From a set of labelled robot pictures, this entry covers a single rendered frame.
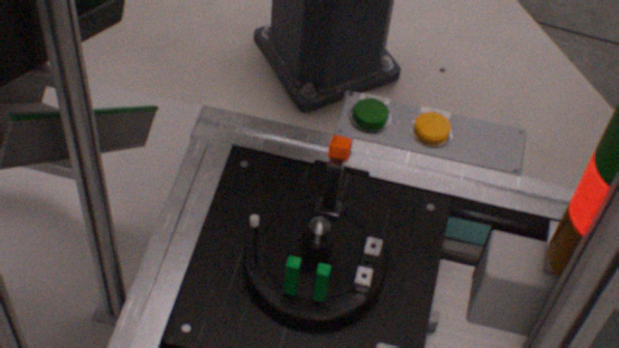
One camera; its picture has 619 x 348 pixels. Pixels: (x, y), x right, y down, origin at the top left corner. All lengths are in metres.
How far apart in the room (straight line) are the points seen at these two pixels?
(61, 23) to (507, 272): 0.35
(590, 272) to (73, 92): 0.40
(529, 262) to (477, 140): 0.44
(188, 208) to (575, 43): 1.79
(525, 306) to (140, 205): 0.57
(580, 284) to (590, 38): 2.11
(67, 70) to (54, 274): 0.40
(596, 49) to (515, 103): 1.39
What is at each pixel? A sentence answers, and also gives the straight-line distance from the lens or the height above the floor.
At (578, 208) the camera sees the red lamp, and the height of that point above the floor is 1.33.
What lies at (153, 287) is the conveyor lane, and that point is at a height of 0.95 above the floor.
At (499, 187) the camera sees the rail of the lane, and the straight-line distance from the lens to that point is 1.06.
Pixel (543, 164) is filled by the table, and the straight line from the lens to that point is 1.22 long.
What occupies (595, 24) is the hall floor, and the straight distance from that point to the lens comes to 2.73.
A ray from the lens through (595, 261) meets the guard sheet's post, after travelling 0.58.
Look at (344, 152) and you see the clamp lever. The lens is 0.92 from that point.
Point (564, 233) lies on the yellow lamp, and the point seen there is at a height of 1.30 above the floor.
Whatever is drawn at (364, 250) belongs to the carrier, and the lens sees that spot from 0.94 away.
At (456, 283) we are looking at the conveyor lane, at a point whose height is 0.92.
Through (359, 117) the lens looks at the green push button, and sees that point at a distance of 1.07.
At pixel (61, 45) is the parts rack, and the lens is 0.72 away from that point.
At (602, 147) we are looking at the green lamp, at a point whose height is 1.38.
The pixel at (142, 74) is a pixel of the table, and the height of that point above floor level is 0.86.
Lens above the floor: 1.79
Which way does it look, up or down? 53 degrees down
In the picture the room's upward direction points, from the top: 6 degrees clockwise
